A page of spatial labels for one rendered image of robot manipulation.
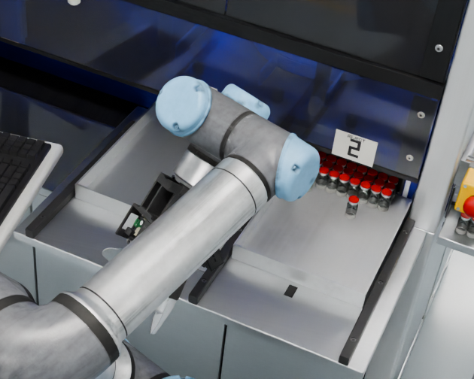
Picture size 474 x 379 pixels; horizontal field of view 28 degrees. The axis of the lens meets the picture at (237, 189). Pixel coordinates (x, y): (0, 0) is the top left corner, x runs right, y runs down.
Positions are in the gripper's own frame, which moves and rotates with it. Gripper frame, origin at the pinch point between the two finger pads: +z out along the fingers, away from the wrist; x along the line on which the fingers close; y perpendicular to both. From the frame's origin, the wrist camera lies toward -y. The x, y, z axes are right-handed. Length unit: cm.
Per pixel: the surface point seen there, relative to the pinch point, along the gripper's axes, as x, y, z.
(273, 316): -9.6, -35.7, -4.6
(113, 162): -59, -23, -9
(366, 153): -24, -48, -38
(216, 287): -19.7, -29.8, -2.8
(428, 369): -54, -150, 5
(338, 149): -29, -46, -36
